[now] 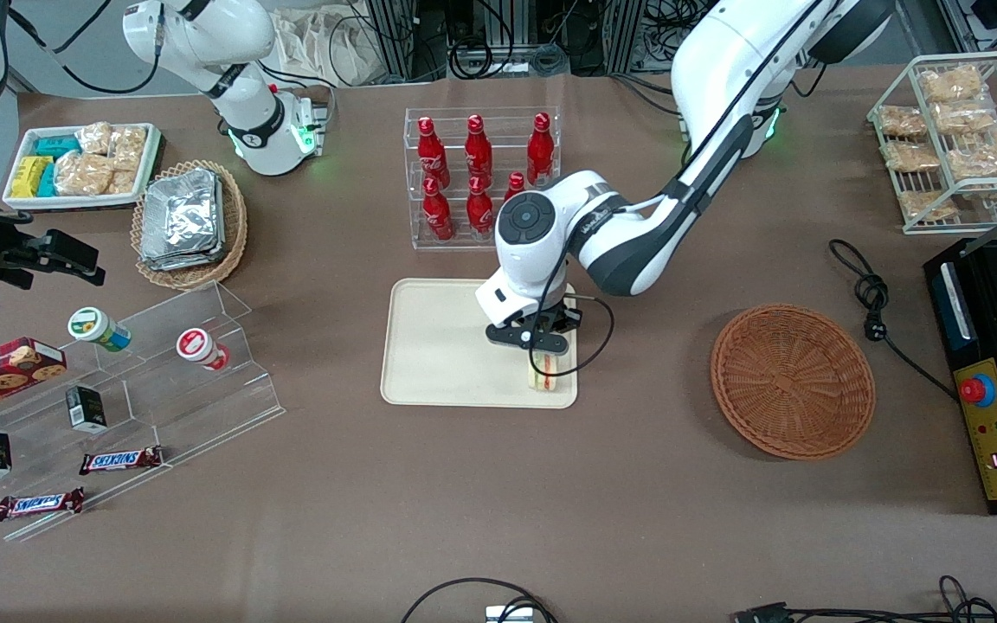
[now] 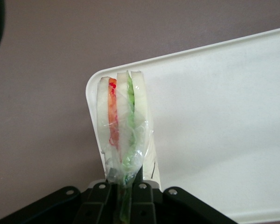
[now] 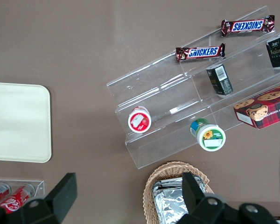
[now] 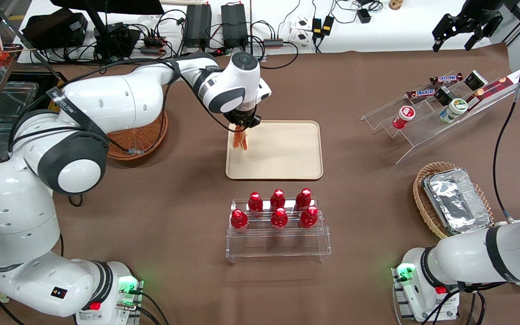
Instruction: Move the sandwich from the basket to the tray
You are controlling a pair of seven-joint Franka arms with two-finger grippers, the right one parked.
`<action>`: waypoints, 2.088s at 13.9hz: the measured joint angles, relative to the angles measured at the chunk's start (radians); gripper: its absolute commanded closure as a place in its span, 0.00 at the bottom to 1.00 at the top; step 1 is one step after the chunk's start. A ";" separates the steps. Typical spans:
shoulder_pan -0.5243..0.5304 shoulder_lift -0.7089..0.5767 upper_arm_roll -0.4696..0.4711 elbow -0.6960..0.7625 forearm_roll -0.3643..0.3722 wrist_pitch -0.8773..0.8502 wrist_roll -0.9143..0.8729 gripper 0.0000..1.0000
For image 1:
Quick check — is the white wire rack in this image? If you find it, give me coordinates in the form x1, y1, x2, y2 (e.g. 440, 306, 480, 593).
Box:
866, 50, 997, 236

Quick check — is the oval tan wicker basket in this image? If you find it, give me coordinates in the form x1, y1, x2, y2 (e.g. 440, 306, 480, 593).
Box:
131, 159, 249, 291

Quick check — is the black power cable with plug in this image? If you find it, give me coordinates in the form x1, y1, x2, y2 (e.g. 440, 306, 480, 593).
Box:
827, 239, 960, 403

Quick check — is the clear acrylic step shelf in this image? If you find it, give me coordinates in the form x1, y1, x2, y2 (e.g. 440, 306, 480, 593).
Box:
0, 279, 287, 544

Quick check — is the yellow snack packet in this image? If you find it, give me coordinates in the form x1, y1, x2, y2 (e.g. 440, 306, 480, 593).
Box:
10, 155, 55, 199

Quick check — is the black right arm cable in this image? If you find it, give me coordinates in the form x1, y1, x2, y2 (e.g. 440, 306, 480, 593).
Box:
7, 0, 164, 96

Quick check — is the green lid white cup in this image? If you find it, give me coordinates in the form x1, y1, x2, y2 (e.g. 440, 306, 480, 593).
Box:
67, 306, 132, 353

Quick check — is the black machine yellow control panel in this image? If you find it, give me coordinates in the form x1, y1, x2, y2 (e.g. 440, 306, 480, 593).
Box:
923, 236, 997, 517

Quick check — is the bagged fried snack packet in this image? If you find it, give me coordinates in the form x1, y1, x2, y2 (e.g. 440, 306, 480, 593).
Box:
897, 189, 959, 222
878, 106, 929, 139
882, 141, 942, 173
946, 130, 997, 181
918, 65, 985, 105
931, 100, 997, 136

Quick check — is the beige cloth bag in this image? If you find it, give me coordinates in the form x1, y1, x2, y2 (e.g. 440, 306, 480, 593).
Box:
269, 7, 380, 88

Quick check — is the black left wrist camera cable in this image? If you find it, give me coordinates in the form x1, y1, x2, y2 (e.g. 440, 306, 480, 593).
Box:
542, 0, 837, 378

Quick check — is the clear acrylic bottle rack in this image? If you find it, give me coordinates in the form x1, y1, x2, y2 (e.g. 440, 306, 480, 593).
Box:
403, 106, 562, 252

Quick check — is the beige plastic serving tray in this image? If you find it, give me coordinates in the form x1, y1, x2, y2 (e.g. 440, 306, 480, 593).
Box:
380, 278, 579, 409

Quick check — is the aluminium frame post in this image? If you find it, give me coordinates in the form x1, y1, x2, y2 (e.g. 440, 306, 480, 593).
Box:
363, 0, 419, 85
609, 0, 648, 75

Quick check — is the black connector with cable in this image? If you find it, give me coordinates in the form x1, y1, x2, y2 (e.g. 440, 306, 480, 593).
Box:
734, 575, 997, 623

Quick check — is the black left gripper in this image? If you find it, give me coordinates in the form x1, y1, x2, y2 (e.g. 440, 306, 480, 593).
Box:
485, 302, 583, 376

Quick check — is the brown Snickers bar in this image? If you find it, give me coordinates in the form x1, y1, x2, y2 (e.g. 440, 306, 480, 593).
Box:
0, 487, 86, 522
79, 446, 164, 476

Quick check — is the black looped cable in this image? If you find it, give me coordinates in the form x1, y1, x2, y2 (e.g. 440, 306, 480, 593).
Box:
401, 577, 562, 623

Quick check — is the coiled black cable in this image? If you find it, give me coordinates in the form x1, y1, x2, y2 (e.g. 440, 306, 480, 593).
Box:
447, 36, 501, 80

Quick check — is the triangular sandwich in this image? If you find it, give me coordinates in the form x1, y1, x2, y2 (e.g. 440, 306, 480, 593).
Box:
526, 350, 563, 394

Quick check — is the red lid white cup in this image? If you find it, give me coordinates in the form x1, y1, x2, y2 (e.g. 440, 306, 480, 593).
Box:
176, 327, 231, 372

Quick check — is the white rectangular snack tray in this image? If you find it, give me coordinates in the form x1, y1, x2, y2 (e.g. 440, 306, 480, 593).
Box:
3, 122, 163, 211

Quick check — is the silver foil packet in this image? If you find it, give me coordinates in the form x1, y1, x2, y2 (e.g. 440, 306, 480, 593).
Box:
142, 173, 228, 273
140, 169, 222, 263

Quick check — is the round brown wicker basket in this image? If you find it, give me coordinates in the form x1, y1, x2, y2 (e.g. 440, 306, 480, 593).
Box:
710, 303, 878, 461

